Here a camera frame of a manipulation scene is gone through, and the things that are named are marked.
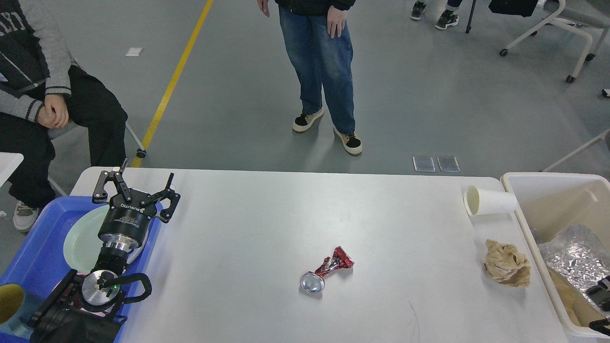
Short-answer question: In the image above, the dark blue mug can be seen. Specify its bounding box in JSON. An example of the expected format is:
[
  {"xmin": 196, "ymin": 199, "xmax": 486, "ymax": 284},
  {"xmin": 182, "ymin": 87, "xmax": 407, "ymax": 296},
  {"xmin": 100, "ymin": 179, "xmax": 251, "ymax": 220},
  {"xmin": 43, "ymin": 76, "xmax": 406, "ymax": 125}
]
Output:
[{"xmin": 0, "ymin": 283, "xmax": 43, "ymax": 339}]

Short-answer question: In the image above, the crushed red can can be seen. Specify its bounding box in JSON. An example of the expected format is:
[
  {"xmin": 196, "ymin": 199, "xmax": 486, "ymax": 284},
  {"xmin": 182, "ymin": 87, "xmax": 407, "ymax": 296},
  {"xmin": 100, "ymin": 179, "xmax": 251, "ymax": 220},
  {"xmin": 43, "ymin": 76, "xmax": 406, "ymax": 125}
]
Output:
[{"xmin": 299, "ymin": 245, "xmax": 355, "ymax": 295}]

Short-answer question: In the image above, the person in blue jeans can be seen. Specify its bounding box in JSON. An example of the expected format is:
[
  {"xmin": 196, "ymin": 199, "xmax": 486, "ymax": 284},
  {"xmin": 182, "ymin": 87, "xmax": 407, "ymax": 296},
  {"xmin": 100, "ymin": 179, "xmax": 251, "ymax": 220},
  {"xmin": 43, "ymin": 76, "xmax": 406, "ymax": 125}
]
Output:
[{"xmin": 277, "ymin": 0, "xmax": 362, "ymax": 155}]

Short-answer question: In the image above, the white office chair left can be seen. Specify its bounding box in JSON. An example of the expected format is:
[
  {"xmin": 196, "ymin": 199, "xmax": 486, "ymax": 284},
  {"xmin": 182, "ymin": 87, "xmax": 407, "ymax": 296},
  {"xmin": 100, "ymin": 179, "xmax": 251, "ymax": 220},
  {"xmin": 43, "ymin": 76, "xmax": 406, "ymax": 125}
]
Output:
[{"xmin": 48, "ymin": 119, "xmax": 147, "ymax": 197}]

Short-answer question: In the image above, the white paper cup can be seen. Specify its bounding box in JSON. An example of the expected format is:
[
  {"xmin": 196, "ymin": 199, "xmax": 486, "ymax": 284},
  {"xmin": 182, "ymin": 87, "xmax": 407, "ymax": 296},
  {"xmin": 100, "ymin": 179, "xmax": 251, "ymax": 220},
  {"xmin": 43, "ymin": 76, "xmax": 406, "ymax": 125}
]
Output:
[{"xmin": 463, "ymin": 185, "xmax": 518, "ymax": 216}]

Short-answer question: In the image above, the clear floor plate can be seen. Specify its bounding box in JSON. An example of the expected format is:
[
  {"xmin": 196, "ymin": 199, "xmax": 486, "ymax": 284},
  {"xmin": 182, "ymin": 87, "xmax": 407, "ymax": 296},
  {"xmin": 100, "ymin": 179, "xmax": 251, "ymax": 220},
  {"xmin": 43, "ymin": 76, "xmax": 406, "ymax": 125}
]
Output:
[
  {"xmin": 412, "ymin": 156, "xmax": 436, "ymax": 173},
  {"xmin": 437, "ymin": 156, "xmax": 460, "ymax": 173}
]

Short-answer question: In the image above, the brown paper bag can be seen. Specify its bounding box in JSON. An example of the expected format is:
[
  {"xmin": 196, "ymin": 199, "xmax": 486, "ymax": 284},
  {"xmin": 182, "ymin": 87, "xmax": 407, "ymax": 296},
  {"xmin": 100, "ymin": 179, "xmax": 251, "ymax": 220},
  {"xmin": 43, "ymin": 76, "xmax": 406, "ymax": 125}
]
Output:
[{"xmin": 547, "ymin": 267, "xmax": 604, "ymax": 327}]

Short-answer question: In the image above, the person in dark jeans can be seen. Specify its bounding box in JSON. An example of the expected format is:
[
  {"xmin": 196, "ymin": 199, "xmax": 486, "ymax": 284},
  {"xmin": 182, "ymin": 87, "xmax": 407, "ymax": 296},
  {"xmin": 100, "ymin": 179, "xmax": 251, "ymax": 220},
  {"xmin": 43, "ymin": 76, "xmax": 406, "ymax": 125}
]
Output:
[{"xmin": 410, "ymin": 0, "xmax": 463, "ymax": 30}]

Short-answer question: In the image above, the green plate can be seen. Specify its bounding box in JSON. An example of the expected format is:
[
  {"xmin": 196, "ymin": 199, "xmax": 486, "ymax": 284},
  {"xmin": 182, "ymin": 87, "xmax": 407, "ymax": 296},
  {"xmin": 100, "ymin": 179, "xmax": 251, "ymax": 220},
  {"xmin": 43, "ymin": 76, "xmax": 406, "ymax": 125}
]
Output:
[{"xmin": 63, "ymin": 206, "xmax": 149, "ymax": 273}]

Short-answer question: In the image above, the crumpled beige paper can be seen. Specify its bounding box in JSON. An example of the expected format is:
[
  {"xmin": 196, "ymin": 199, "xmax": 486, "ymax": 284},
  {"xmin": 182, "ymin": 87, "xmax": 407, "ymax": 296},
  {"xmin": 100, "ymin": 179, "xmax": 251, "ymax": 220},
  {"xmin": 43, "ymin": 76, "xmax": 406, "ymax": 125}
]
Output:
[{"xmin": 484, "ymin": 239, "xmax": 531, "ymax": 287}]

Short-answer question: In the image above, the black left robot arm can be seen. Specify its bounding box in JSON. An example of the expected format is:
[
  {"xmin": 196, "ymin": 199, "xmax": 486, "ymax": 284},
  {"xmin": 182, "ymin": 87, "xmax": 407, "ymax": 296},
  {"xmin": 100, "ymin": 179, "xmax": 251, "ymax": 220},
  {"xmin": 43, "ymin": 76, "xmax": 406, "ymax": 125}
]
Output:
[{"xmin": 28, "ymin": 166, "xmax": 181, "ymax": 343}]

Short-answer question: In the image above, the white floor tag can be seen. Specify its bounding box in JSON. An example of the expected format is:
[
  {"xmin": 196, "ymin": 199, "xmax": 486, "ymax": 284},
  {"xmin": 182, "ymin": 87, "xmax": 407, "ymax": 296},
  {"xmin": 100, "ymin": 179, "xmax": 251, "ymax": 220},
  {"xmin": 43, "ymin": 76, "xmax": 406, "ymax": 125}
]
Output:
[{"xmin": 125, "ymin": 47, "xmax": 143, "ymax": 57}]

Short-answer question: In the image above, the seated person at left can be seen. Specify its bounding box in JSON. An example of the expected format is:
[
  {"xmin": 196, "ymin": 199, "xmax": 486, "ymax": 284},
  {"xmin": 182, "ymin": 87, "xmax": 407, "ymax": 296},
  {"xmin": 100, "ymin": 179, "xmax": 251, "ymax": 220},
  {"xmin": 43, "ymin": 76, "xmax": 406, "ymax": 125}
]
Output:
[{"xmin": 0, "ymin": 0, "xmax": 128, "ymax": 232}]

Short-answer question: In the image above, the blue plastic tray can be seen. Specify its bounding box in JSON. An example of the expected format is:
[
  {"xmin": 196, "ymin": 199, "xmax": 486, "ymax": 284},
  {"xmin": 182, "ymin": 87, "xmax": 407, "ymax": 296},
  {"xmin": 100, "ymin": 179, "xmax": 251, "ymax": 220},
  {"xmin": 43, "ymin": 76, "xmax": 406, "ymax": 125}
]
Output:
[{"xmin": 1, "ymin": 197, "xmax": 161, "ymax": 343}]

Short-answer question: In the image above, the white plastic bin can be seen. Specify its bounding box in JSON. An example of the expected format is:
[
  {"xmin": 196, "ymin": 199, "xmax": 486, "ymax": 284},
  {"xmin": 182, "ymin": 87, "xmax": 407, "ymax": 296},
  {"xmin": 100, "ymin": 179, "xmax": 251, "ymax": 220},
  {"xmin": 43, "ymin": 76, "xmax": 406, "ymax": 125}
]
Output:
[{"xmin": 501, "ymin": 173, "xmax": 610, "ymax": 342}]

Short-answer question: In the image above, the clear floor plate left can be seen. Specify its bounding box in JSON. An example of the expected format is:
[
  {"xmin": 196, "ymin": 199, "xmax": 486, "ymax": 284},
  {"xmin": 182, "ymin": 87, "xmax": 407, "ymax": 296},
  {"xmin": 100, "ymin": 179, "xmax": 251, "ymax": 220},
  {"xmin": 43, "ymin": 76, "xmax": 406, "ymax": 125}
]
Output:
[{"xmin": 412, "ymin": 156, "xmax": 436, "ymax": 173}]

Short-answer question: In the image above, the white office chair right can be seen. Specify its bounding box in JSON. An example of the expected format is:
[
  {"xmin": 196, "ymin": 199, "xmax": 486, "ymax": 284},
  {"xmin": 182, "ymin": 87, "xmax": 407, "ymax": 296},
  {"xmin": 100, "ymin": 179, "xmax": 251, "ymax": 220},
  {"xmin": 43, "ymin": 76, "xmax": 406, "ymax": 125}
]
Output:
[{"xmin": 466, "ymin": 0, "xmax": 610, "ymax": 84}]

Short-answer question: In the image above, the aluminium foil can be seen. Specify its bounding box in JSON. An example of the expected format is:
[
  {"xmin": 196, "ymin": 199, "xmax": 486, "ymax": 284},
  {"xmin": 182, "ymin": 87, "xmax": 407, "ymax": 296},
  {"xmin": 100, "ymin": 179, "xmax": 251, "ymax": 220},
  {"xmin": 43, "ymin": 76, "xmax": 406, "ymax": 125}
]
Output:
[{"xmin": 538, "ymin": 224, "xmax": 610, "ymax": 295}]

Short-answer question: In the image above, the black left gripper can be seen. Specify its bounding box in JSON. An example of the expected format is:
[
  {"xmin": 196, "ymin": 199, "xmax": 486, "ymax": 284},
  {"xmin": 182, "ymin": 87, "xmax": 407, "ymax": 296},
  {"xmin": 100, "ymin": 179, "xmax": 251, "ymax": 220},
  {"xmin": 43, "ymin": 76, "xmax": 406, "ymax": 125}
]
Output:
[{"xmin": 92, "ymin": 158, "xmax": 182, "ymax": 251}]

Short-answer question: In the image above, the white office chair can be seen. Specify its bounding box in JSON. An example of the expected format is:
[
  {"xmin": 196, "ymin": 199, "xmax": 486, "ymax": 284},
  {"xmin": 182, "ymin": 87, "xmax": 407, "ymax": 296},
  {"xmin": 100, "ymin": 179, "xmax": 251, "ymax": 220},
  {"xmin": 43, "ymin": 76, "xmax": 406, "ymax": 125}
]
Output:
[
  {"xmin": 48, "ymin": 119, "xmax": 147, "ymax": 197},
  {"xmin": 466, "ymin": 0, "xmax": 610, "ymax": 84}
]

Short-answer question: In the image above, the clear floor plate right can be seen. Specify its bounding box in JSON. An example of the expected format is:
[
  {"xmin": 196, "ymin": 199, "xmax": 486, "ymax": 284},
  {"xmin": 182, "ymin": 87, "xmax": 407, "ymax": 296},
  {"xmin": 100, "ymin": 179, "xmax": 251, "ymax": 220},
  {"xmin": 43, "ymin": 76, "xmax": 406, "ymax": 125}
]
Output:
[{"xmin": 437, "ymin": 156, "xmax": 460, "ymax": 173}]

